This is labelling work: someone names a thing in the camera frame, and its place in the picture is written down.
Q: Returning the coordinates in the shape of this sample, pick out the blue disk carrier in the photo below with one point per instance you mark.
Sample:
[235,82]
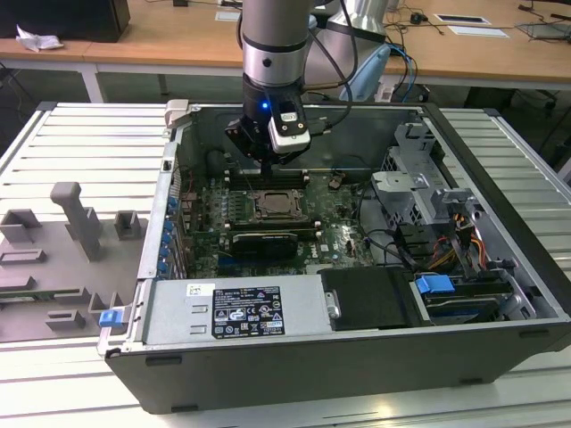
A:
[432,284]

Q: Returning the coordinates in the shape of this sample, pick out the black graphics card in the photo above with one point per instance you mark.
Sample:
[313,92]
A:
[263,245]

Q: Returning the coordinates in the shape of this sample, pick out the green motherboard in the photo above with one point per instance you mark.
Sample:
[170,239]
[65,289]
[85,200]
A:
[339,241]

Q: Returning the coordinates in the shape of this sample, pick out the black power adapter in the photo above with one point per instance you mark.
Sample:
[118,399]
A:
[419,18]

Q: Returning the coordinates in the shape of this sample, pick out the pale blue teach pendant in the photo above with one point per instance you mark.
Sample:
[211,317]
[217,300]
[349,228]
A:
[372,67]

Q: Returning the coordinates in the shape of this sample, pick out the grey power supply unit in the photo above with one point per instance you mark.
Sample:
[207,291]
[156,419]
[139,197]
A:
[178,312]

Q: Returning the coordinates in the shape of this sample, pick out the round coin cell battery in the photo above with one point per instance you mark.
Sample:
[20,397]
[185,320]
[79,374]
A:
[336,180]

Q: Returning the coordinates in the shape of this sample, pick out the black plastic shroud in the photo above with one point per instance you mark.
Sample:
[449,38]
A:
[370,298]

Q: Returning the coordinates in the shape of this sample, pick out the small white box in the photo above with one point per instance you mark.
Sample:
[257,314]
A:
[384,92]

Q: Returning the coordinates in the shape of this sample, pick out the black computer box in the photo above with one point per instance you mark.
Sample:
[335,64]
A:
[67,18]

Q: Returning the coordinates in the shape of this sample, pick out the green RAM stick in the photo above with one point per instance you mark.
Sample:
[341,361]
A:
[44,297]

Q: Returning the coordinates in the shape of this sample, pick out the CPU socket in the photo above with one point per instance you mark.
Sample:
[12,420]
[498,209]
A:
[255,217]

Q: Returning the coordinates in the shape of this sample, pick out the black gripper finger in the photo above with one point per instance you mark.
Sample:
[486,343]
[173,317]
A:
[245,140]
[281,159]

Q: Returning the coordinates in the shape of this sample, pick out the blue case latch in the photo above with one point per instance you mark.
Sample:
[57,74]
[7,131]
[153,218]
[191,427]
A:
[109,318]

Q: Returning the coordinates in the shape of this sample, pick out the open black PC case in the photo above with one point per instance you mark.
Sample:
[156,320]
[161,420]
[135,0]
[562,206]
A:
[312,379]

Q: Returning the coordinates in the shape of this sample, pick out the transparent flat tray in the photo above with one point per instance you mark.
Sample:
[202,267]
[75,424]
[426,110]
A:
[544,31]

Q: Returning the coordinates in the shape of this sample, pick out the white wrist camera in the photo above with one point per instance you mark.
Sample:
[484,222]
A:
[289,134]

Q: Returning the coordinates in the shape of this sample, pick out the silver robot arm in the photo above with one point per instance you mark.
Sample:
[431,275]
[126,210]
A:
[272,53]

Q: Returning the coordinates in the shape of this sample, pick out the white framed desk grommet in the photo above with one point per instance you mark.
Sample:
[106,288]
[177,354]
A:
[461,18]
[227,15]

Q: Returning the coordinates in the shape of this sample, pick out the thin metal locking lever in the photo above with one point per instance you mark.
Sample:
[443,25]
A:
[245,178]

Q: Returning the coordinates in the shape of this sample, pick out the blue slot clip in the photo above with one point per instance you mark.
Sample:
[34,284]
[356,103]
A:
[163,268]
[167,241]
[172,204]
[169,228]
[164,255]

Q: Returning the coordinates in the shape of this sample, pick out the small black box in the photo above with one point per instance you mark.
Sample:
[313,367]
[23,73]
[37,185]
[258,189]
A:
[180,2]

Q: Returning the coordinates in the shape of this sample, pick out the white paper sheet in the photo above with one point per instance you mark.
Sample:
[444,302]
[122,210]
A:
[479,31]

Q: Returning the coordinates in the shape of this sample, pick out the crumpled white paper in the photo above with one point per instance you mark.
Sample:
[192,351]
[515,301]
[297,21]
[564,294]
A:
[38,41]

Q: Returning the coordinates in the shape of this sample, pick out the wooden desk white frame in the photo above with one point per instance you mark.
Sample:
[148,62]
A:
[178,40]
[44,55]

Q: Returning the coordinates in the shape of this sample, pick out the grey parts rack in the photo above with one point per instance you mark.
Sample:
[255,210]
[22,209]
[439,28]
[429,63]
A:
[53,267]

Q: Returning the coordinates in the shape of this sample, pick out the grey metal disk bay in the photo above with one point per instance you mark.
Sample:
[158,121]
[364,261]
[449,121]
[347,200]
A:
[401,187]

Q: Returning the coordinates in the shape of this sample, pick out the RAM slot white clips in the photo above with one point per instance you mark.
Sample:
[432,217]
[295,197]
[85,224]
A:
[290,182]
[305,224]
[290,173]
[305,232]

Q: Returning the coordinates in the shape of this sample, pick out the grey plastic case latch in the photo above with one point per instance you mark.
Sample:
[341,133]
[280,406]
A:
[176,113]

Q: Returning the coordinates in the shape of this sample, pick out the hard disk drive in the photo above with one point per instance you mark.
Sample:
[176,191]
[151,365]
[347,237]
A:
[464,307]

